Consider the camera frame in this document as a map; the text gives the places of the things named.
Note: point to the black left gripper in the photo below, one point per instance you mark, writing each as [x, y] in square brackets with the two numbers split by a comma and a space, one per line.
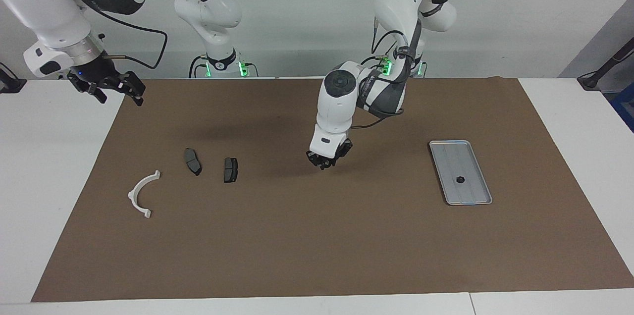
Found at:
[342, 154]

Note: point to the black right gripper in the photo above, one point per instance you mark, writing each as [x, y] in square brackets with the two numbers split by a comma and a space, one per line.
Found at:
[96, 75]

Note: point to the small black bearing gear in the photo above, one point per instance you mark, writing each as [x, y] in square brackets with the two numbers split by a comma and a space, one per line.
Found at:
[460, 180]

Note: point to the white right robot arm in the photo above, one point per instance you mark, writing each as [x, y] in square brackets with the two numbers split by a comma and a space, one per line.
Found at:
[44, 8]

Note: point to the silver metal tray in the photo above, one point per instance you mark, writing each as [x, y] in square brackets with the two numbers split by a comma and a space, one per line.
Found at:
[470, 193]

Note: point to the brown table mat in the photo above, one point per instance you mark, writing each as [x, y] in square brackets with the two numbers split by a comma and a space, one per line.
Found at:
[322, 245]

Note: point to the short grey brake pad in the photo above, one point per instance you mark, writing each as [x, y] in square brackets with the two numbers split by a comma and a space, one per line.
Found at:
[231, 170]

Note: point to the black clamp stand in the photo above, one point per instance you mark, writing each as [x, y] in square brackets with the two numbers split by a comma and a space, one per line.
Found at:
[10, 86]
[589, 81]

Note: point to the long grey brake pad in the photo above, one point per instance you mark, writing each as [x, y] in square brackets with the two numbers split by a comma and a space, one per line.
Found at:
[192, 161]

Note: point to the blue crate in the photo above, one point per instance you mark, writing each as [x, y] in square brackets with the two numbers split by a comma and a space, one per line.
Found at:
[626, 107]

